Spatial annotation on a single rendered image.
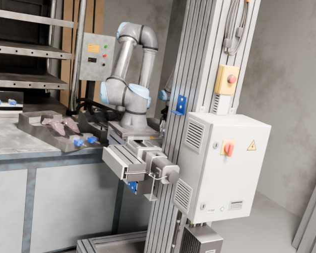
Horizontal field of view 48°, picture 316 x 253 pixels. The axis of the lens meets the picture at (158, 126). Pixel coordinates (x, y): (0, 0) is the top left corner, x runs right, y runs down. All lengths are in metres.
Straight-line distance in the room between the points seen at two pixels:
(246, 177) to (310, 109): 2.22
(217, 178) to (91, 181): 1.08
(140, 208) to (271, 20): 2.65
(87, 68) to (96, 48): 0.18
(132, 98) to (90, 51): 1.34
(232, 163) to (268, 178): 2.61
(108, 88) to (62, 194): 0.82
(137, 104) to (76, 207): 0.92
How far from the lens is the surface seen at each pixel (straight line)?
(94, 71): 3.22
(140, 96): 1.90
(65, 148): 2.18
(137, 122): 1.92
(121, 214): 2.72
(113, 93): 1.92
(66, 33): 5.33
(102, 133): 2.38
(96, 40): 3.19
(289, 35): 4.16
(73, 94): 3.04
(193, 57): 1.75
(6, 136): 2.40
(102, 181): 2.50
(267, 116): 4.24
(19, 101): 2.98
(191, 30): 1.80
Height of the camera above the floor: 1.55
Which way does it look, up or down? 14 degrees down
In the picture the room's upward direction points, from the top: 9 degrees clockwise
